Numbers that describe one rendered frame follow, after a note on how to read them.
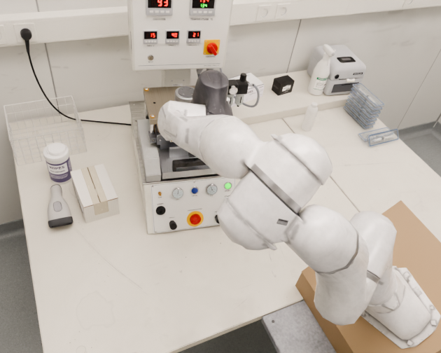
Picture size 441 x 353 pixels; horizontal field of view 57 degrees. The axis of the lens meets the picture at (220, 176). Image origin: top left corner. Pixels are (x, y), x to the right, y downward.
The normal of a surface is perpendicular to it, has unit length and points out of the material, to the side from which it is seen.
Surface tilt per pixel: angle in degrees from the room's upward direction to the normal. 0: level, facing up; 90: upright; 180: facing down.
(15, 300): 0
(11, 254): 0
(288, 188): 49
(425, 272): 40
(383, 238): 35
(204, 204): 65
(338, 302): 84
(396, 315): 53
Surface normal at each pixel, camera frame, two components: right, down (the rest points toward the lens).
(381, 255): 0.28, 0.02
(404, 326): -0.09, 0.11
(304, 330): 0.12, -0.69
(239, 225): -0.29, 0.08
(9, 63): 0.41, 0.69
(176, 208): 0.27, 0.36
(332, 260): 0.21, 0.68
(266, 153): -0.58, -0.47
